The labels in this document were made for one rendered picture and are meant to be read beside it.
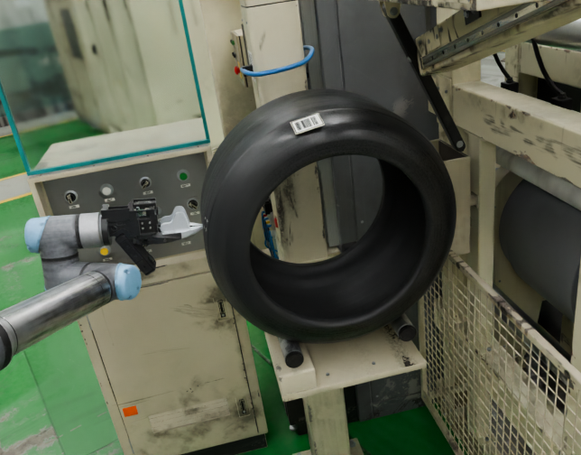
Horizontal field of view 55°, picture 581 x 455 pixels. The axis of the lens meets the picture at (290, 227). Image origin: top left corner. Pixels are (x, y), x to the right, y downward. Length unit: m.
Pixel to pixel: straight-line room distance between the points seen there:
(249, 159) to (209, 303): 0.92
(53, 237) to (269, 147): 0.49
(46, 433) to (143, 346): 0.95
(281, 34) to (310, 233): 0.55
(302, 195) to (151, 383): 0.95
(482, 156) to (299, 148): 0.68
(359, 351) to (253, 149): 0.64
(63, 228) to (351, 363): 0.76
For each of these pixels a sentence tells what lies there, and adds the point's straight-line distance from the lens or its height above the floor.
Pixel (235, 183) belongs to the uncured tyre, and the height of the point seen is 1.35.
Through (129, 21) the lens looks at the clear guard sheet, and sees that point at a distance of 1.73.
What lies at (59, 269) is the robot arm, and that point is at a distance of 1.28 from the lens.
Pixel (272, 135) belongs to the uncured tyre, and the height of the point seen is 1.43.
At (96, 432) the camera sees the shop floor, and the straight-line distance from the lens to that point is 2.76.
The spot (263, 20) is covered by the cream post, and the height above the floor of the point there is 1.62.
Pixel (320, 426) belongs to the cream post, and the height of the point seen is 0.31.
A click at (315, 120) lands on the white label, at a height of 1.45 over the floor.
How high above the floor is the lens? 1.74
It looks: 25 degrees down
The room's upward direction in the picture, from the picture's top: 8 degrees counter-clockwise
